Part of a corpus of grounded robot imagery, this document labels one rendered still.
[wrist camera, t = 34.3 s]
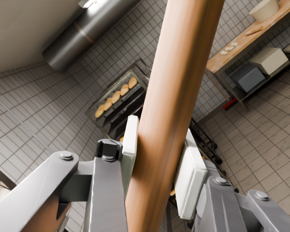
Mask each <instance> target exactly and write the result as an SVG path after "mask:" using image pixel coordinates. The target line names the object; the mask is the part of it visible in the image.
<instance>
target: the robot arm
mask: <svg viewBox="0 0 290 232"><path fill-rule="evenodd" d="M138 125H139V118H138V117H137V116H133V115H130V116H128V122H127V126H126V131H125V135H124V139H123V142H119V141H115V140H111V139H101V140H99V141H98V143H97V149H96V153H95V158H94V160H93V161H89V162H80V161H79V159H80V158H79V156H78V155H77V154H75V153H73V152H69V151H58V152H55V153H53V154H52V155H51V156H50V157H48V158H47V159H46V160H45V161H44V162H43V163H42V164H41V165H40V166H39V167H38V168H36V169H35V170H34V171H33V172H32V173H31V174H30V175H29V176H27V177H26V178H25V179H24V180H23V181H22V182H21V183H20V184H18V185H17V186H16V187H15V188H14V189H13V190H12V191H11V192H9V193H8V194H7V195H6V196H5V197H4V198H3V199H2V200H0V232H55V231H56V229H57V227H58V226H59V224H60V223H61V221H62V220H63V218H64V217H65V215H66V214H67V212H68V210H69V209H70V207H71V204H72V202H86V209H85V218H84V226H83V232H128V222H127V214H126V206H125V201H126V197H127V193H128V188H129V184H130V180H131V176H132V172H133V167H134V163H135V158H136V150H137V138H138ZM174 188H175V194H176V200H177V206H178V212H179V216H180V218H182V219H187V220H191V219H193V217H194V214H195V211H196V209H197V215H196V218H195V221H194V224H193V227H192V231H191V232H194V231H195V232H264V231H265V232H290V217H289V216H288V215H287V214H286V213H285V211H284V210H283V209H282V208H281V207H280V206H279V205H278V204H277V203H276V202H275V201H274V199H272V198H271V197H270V196H269V195H267V194H266V193H264V192H262V191H257V190H249V191H248V194H247V196H244V195H241V194H238V193H236V192H235V191H234V188H233V186H232V184H231V183H230V182H229V181H227V180H226V179H224V178H221V177H220V175H219V173H218V171H217V169H216V167H215V165H214V164H213V163H212V162H211V161H210V160H206V159H202V157H201V154H200V152H199V150H198V148H197V145H196V143H195V140H194V138H193V136H192V134H191V132H190V129H188V132H187V135H186V139H185V143H184V146H183V150H182V153H181V156H180V160H179V164H178V167H177V171H176V174H175V178H174Z"/></svg>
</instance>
